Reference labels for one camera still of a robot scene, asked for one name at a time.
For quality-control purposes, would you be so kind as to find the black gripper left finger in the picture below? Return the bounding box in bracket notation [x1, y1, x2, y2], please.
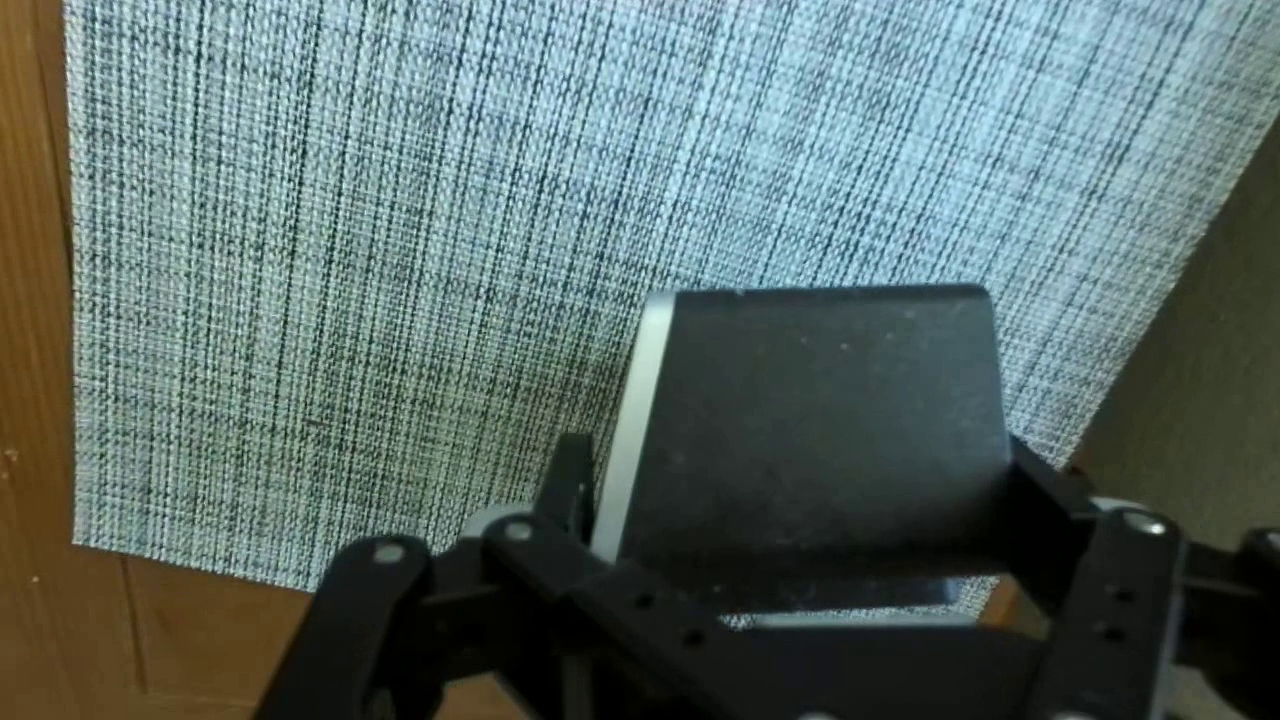
[258, 434, 747, 720]

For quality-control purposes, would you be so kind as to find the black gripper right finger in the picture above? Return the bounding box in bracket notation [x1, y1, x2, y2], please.
[984, 440, 1280, 720]

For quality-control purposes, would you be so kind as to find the black cube device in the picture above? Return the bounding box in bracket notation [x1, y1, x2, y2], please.
[593, 285, 1011, 613]

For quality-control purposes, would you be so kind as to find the grey woven placemat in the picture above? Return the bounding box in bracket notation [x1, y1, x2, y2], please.
[65, 0, 1280, 586]

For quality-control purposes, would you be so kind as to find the wooden side table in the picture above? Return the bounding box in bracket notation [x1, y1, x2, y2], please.
[0, 0, 537, 720]

